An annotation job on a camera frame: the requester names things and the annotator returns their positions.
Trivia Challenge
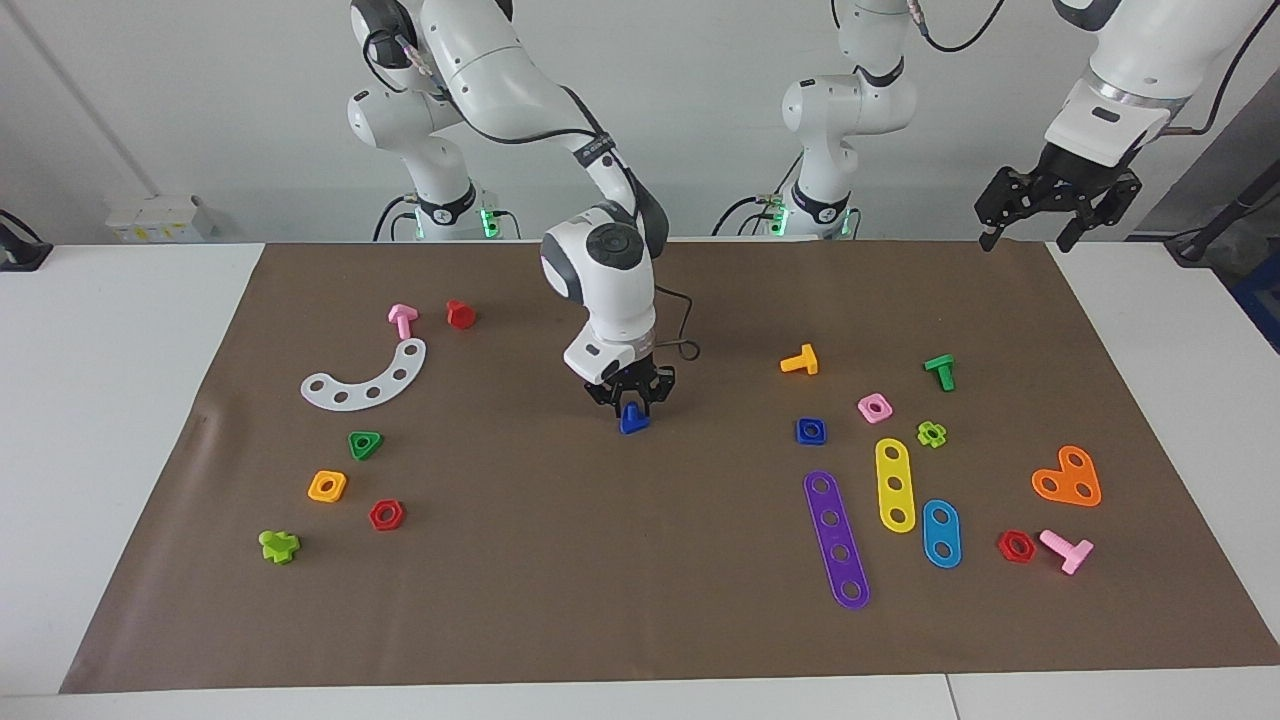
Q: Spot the white curved five-hole strip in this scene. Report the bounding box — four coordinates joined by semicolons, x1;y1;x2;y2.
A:
300;338;428;412

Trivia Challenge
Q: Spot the black clamp mount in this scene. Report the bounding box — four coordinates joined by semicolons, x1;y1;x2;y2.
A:
0;210;53;273

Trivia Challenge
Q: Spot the black stand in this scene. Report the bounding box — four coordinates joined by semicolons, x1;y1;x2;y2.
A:
1165;165;1280;266

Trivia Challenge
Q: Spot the blue two-hole strip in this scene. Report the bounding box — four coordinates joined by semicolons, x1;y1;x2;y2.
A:
922;499;962;569

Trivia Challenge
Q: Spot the orange-red three-hole corner plate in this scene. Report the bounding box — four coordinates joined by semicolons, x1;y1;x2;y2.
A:
1031;445;1103;508

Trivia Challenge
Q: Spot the yellow three-hole strip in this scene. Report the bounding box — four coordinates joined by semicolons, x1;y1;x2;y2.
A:
875;437;917;534

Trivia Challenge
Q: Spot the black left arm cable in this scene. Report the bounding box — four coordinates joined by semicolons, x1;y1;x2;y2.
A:
905;0;1256;136

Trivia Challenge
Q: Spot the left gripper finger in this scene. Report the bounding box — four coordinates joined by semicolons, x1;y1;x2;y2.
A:
975;166;1031;251
1057;172;1143;253

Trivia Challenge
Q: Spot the black base cable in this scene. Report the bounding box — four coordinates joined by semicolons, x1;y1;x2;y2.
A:
712;195;791;238
372;193;421;243

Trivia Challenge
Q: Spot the purple four-hole strip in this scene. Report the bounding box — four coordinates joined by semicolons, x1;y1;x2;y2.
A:
803;470;871;610

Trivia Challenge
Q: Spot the blue crate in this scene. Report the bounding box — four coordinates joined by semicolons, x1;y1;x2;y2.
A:
1228;258;1280;353

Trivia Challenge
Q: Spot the brown table mat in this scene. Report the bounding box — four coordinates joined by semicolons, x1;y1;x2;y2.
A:
60;240;1280;694

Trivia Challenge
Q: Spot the white power box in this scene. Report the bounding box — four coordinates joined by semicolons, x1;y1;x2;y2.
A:
105;195;216;243

